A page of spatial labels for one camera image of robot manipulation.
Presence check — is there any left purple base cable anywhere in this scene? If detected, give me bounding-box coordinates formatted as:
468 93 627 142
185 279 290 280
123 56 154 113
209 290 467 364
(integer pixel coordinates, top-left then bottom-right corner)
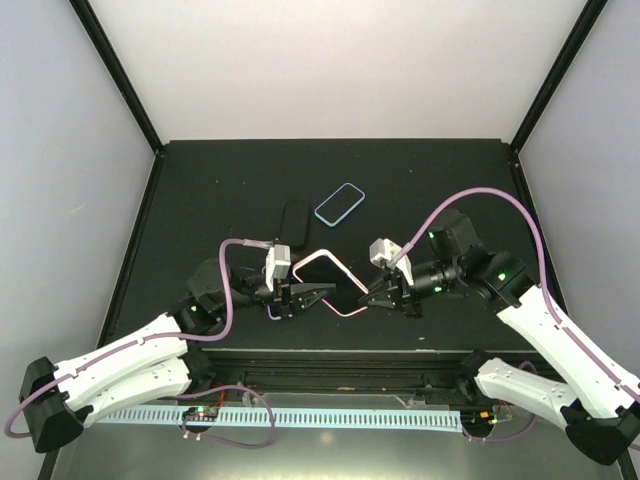
174 383 277 449

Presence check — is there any black frame post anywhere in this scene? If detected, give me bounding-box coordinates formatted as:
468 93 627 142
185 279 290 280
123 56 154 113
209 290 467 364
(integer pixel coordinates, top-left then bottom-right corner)
510 0 608 154
69 0 164 155

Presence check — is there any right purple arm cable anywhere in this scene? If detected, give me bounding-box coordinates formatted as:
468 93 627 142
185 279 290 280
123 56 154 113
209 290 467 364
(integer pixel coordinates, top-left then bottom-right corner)
394 187 640 406

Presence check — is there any phone in light-blue case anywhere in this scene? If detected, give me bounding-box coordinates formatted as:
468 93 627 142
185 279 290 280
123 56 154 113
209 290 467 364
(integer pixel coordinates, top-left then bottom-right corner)
314 182 366 228

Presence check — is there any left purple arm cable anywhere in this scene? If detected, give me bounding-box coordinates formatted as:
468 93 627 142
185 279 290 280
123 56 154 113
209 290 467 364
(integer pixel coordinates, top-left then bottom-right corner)
3 238 277 437

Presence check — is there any right black frame post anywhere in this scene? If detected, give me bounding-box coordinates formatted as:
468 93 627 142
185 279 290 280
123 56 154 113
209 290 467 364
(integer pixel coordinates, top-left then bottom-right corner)
510 0 608 154

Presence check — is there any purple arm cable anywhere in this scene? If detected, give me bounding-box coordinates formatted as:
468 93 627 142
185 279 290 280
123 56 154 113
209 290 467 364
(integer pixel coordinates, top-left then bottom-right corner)
394 187 640 406
3 238 277 437

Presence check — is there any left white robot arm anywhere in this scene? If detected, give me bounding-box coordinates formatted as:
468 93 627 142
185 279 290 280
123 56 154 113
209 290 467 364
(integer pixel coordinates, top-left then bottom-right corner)
19 259 336 453

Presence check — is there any pink phone case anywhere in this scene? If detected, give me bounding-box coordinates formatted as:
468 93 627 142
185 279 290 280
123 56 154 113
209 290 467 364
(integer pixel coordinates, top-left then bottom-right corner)
291 248 372 318

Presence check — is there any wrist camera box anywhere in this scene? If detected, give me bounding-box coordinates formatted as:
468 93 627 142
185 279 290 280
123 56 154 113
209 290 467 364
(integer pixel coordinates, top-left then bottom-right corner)
369 238 414 286
264 244 291 292

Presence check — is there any phone in lilac case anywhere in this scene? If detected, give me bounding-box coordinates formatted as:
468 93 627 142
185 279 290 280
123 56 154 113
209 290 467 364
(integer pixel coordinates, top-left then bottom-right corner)
267 306 282 321

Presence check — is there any white slotted cable duct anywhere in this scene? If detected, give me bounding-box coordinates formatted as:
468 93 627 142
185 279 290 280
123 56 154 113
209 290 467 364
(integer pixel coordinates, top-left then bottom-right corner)
101 405 463 433

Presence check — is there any small circuit board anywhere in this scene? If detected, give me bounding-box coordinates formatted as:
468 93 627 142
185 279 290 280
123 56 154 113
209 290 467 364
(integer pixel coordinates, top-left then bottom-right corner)
463 410 513 427
182 406 219 423

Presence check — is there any right small circuit board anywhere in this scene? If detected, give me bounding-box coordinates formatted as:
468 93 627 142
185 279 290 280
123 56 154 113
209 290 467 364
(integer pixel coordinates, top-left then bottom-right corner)
463 410 513 427

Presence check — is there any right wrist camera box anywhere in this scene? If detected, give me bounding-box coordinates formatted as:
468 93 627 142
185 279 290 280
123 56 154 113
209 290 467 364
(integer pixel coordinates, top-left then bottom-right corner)
369 238 414 286

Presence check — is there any left black frame post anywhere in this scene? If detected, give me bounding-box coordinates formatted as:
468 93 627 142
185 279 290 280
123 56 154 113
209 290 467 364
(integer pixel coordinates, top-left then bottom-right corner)
69 0 164 155

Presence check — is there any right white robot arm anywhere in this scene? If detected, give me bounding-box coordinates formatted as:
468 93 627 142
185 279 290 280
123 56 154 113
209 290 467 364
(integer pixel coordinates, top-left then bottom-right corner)
361 209 639 465

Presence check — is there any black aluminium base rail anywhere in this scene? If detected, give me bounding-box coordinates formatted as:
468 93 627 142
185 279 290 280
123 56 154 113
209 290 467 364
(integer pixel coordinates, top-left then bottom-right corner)
154 348 561 407

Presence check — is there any left small circuit board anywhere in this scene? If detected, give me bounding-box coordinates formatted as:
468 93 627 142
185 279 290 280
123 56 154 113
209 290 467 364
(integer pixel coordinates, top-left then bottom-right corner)
182 406 219 423

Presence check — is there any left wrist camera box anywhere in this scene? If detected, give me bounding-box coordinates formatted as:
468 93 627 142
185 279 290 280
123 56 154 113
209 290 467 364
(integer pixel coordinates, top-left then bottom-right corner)
264 244 291 292

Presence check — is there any phone in black case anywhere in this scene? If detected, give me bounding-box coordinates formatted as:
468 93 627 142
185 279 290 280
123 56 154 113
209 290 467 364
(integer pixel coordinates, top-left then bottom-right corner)
277 200 311 251

